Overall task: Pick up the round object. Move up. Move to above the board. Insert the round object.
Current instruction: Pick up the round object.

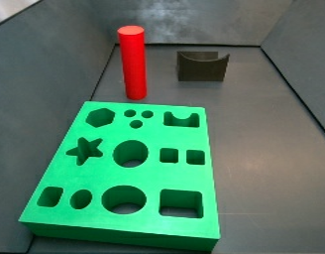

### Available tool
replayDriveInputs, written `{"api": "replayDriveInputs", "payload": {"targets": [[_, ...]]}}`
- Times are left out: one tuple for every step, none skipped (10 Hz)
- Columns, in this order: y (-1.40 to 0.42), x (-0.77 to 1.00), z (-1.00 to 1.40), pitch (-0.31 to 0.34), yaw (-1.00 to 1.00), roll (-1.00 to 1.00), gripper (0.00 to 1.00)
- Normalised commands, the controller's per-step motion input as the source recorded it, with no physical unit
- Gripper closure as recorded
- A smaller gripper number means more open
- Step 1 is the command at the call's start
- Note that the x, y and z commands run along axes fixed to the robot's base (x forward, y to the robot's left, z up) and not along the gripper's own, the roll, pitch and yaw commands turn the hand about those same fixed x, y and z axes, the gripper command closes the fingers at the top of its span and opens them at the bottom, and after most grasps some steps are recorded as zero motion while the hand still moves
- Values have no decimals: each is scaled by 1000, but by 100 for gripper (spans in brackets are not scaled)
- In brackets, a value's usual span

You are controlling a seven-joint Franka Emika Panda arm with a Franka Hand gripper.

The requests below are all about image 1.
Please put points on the red cylinder peg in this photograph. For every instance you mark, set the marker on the red cylinder peg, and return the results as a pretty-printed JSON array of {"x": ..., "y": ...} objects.
[{"x": 132, "y": 49}]

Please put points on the green shape sorting board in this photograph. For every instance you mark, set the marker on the green shape sorting board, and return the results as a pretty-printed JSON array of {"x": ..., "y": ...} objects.
[{"x": 130, "y": 179}]

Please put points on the dark grey arch block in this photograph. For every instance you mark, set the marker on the dark grey arch block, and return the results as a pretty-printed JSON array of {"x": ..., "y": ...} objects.
[{"x": 201, "y": 66}]

